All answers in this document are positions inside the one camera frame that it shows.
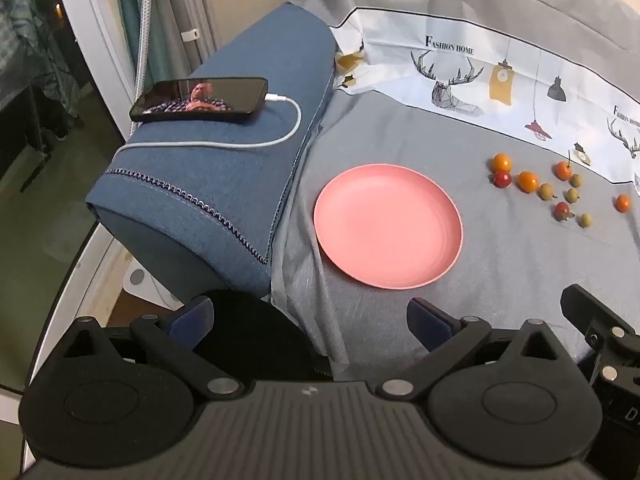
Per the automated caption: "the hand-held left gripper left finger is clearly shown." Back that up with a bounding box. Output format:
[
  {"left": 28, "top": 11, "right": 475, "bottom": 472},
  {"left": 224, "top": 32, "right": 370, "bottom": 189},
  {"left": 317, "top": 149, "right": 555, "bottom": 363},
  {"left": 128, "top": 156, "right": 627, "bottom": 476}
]
[{"left": 59, "top": 296, "right": 246, "bottom": 402}]

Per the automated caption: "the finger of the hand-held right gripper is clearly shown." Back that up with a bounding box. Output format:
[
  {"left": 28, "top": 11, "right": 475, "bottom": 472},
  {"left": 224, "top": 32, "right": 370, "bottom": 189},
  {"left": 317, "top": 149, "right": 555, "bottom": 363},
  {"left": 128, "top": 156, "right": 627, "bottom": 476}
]
[{"left": 560, "top": 284, "right": 640, "bottom": 386}]

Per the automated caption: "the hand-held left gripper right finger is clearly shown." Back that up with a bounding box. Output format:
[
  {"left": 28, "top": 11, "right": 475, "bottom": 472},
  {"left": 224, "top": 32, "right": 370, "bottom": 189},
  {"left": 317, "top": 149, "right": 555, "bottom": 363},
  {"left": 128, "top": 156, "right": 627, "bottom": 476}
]
[{"left": 375, "top": 298, "right": 581, "bottom": 403}]

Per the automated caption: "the pink plate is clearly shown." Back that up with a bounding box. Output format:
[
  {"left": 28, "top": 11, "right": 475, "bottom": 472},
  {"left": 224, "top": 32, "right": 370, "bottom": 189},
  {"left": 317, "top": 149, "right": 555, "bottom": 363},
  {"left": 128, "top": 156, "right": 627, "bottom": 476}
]
[{"left": 313, "top": 164, "right": 464, "bottom": 290}]

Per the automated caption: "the orange mandarin with long stem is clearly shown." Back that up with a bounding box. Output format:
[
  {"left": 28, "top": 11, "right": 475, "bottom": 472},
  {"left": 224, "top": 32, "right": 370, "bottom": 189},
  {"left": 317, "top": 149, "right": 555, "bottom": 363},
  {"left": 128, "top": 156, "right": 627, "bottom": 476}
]
[{"left": 553, "top": 150, "right": 574, "bottom": 181}]

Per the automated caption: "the blue cushion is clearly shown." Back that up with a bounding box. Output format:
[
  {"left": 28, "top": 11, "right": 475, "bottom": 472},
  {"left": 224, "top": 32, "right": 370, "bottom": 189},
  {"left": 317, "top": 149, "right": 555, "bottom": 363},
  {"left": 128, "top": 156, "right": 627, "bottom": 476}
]
[{"left": 84, "top": 2, "right": 337, "bottom": 297}]

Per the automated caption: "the black smartphone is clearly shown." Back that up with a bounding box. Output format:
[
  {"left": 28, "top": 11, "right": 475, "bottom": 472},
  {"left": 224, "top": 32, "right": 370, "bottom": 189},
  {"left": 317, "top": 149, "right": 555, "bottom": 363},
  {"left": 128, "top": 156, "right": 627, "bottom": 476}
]
[{"left": 129, "top": 77, "right": 269, "bottom": 123}]

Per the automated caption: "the grey curtain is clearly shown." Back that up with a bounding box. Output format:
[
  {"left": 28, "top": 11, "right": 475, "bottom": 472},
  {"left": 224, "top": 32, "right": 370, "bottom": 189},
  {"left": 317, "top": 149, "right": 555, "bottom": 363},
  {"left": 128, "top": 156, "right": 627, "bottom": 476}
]
[{"left": 150, "top": 0, "right": 221, "bottom": 68}]

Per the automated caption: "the teal curtain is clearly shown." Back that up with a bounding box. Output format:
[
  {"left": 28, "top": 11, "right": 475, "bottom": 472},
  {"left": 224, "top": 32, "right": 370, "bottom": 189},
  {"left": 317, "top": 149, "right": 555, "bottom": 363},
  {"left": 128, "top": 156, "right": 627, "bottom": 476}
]
[{"left": 111, "top": 0, "right": 151, "bottom": 86}]

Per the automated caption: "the white charging cable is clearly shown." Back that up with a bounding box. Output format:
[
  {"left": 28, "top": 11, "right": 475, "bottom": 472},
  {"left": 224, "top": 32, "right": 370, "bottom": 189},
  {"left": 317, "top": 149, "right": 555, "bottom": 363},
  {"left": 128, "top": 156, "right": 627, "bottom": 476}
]
[{"left": 119, "top": 92, "right": 302, "bottom": 156}]

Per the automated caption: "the white door frame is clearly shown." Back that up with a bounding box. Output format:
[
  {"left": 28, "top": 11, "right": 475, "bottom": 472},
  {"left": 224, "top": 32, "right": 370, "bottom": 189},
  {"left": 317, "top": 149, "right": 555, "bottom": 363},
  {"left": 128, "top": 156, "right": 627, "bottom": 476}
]
[{"left": 50, "top": 0, "right": 141, "bottom": 136}]

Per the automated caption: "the braided metal hose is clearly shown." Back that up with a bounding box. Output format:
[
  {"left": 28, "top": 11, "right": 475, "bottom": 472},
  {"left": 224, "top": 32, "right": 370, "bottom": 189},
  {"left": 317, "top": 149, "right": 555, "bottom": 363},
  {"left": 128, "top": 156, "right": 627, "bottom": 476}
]
[{"left": 134, "top": 0, "right": 157, "bottom": 97}]

